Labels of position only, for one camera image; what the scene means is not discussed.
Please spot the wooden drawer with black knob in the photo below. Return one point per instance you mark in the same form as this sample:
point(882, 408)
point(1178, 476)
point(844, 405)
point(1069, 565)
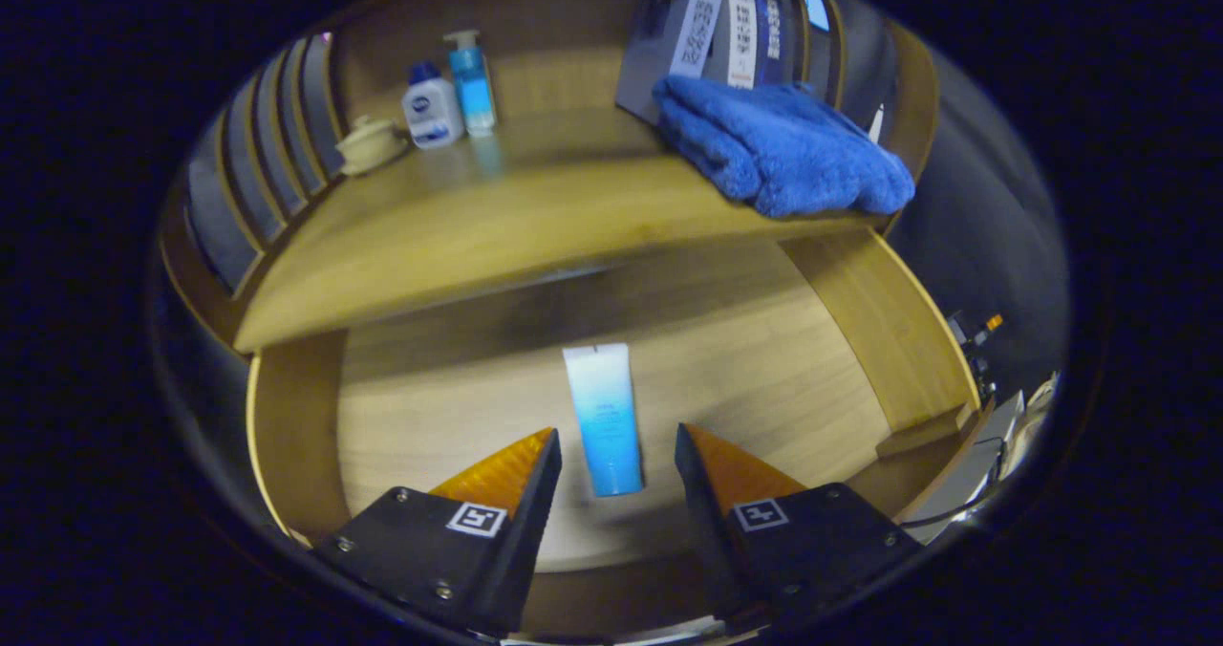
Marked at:
point(459, 407)

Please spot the white book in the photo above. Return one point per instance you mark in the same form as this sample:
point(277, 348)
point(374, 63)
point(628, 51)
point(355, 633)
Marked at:
point(740, 39)

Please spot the white long box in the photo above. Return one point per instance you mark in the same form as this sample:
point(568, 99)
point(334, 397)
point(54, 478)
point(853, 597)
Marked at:
point(965, 474)

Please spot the black and orange clamp tool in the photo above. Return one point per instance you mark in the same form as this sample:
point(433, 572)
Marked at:
point(973, 340)

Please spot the blue and white tube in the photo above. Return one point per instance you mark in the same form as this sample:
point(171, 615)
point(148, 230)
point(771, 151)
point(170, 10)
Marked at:
point(602, 417)

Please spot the blue pump bottle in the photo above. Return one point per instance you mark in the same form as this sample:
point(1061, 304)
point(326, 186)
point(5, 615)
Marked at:
point(472, 92)

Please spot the black backdrop cloth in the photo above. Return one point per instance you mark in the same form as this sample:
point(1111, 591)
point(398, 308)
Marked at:
point(994, 245)

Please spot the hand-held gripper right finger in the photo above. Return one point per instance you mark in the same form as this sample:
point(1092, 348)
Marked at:
point(707, 531)

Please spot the grey book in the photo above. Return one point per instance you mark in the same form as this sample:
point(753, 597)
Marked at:
point(659, 44)

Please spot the white bottle with blue cap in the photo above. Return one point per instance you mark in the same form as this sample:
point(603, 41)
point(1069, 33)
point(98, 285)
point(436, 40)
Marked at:
point(432, 111)

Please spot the dark blue book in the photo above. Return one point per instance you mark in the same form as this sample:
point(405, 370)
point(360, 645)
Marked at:
point(769, 44)

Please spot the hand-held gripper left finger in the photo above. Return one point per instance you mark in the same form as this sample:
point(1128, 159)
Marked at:
point(530, 541)

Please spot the blue towel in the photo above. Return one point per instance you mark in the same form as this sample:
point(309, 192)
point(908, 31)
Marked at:
point(783, 149)

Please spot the cream lidded teacup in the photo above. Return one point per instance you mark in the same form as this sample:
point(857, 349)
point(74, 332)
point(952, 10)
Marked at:
point(368, 144)

